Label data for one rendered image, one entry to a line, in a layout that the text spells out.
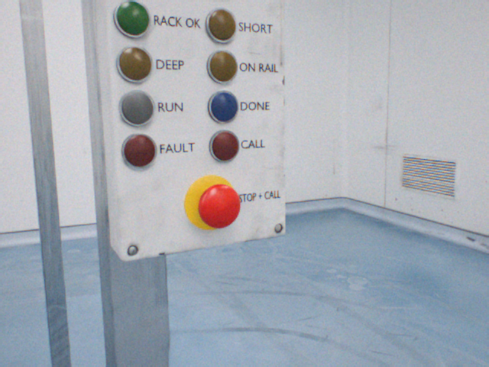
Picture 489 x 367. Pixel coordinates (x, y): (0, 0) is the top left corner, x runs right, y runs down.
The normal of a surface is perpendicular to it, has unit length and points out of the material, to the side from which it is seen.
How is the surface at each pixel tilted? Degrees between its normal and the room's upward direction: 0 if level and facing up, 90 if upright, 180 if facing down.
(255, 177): 90
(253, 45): 90
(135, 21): 93
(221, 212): 94
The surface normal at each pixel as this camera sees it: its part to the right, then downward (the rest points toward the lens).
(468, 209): -0.92, 0.07
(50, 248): 0.48, 0.13
